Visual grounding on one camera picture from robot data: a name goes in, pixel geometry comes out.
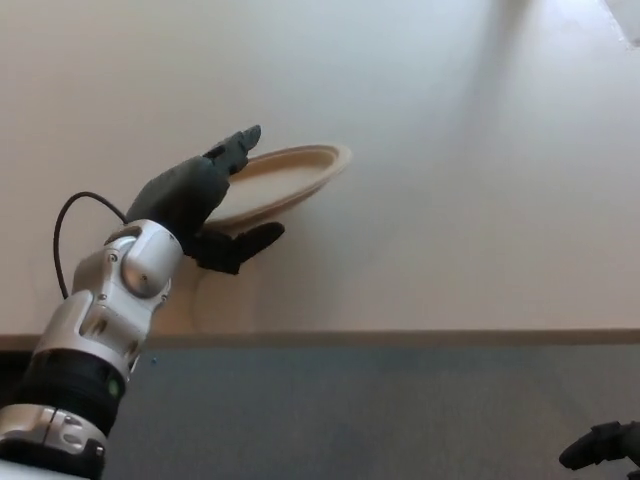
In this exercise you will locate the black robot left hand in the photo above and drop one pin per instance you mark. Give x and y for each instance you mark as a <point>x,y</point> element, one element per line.
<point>180,195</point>

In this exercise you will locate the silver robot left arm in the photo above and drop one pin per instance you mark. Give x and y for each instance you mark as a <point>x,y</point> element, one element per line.
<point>100,310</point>

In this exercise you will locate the beige round paper plate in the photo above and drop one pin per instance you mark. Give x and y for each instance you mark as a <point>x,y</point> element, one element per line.
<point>285,180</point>

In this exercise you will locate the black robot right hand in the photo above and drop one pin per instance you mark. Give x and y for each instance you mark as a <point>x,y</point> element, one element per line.
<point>600,445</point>

